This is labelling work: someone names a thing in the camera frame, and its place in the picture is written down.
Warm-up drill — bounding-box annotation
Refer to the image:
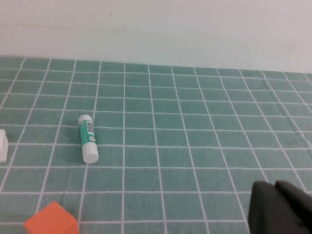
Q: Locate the orange foam cube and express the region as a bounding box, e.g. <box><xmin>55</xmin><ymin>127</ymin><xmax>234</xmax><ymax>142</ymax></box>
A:
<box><xmin>23</xmin><ymin>200</ymin><xmax>79</xmax><ymax>234</ymax></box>

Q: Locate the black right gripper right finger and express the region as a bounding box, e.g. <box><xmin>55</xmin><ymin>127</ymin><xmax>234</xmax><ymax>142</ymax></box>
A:
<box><xmin>274</xmin><ymin>179</ymin><xmax>312</xmax><ymax>234</ymax></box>

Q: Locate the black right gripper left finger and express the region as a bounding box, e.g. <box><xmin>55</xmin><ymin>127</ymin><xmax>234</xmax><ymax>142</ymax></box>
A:
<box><xmin>247</xmin><ymin>181</ymin><xmax>305</xmax><ymax>234</ymax></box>

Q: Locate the green checkered tablecloth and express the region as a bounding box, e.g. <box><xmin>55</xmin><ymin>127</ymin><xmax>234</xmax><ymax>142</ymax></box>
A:
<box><xmin>0</xmin><ymin>55</ymin><xmax>312</xmax><ymax>234</ymax></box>

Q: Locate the green white glue stick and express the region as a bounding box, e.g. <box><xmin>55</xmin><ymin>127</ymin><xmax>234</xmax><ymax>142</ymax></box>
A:
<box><xmin>78</xmin><ymin>114</ymin><xmax>99</xmax><ymax>164</ymax></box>

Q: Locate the white foam cube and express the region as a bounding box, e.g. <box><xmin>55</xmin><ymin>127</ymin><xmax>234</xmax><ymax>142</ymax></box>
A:
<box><xmin>0</xmin><ymin>129</ymin><xmax>9</xmax><ymax>163</ymax></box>

